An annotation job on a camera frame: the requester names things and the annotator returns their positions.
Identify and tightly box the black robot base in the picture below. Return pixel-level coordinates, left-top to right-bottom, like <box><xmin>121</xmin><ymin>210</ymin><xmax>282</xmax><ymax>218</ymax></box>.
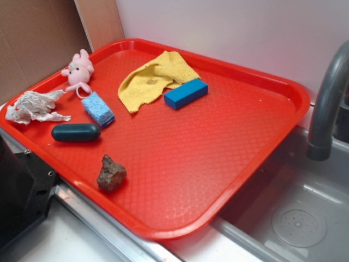
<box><xmin>1</xmin><ymin>138</ymin><xmax>57</xmax><ymax>252</ymax></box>

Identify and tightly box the pink plush bunny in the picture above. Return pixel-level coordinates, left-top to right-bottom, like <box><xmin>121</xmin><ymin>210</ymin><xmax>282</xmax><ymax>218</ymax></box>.
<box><xmin>61</xmin><ymin>49</ymin><xmax>94</xmax><ymax>99</ymax></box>

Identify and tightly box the red plastic tray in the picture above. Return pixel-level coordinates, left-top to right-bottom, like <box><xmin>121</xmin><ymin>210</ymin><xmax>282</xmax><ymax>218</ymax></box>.
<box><xmin>1</xmin><ymin>39</ymin><xmax>310</xmax><ymax>240</ymax></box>

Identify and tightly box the blue wooden block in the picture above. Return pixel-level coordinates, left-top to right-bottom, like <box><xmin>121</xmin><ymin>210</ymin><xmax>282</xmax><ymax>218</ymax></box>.
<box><xmin>164</xmin><ymin>79</ymin><xmax>208</xmax><ymax>110</ymax></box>

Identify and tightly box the yellow cloth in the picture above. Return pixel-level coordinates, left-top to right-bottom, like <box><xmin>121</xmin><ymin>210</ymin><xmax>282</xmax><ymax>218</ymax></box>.
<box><xmin>118</xmin><ymin>51</ymin><xmax>201</xmax><ymax>114</ymax></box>

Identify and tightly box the brown rock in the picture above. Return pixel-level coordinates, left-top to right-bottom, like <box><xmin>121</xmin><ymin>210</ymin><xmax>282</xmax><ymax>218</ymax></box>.
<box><xmin>97</xmin><ymin>154</ymin><xmax>127</xmax><ymax>192</ymax></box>

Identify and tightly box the light blue sponge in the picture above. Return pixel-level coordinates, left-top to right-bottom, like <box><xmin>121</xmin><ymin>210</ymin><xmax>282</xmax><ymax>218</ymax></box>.
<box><xmin>82</xmin><ymin>92</ymin><xmax>115</xmax><ymax>127</ymax></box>

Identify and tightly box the dark green capsule object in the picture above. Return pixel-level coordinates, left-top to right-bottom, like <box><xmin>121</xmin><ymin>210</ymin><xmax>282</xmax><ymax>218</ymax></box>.
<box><xmin>51</xmin><ymin>123</ymin><xmax>101</xmax><ymax>142</ymax></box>

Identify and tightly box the crumpled white paper towel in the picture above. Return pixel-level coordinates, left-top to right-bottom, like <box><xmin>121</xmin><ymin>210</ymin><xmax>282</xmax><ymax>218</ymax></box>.
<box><xmin>5</xmin><ymin>90</ymin><xmax>71</xmax><ymax>125</ymax></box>

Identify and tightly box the grey toy sink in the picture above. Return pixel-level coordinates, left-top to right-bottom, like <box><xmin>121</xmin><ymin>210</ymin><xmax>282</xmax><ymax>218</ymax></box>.
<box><xmin>165</xmin><ymin>128</ymin><xmax>348</xmax><ymax>261</ymax></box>

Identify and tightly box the brown cardboard panel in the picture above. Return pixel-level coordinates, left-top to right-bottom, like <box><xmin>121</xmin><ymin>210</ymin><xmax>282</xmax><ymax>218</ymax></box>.
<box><xmin>1</xmin><ymin>1</ymin><xmax>124</xmax><ymax>104</ymax></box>

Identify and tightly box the grey faucet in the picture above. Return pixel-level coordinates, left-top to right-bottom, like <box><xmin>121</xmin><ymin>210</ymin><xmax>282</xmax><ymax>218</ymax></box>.
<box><xmin>306</xmin><ymin>41</ymin><xmax>348</xmax><ymax>161</ymax></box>

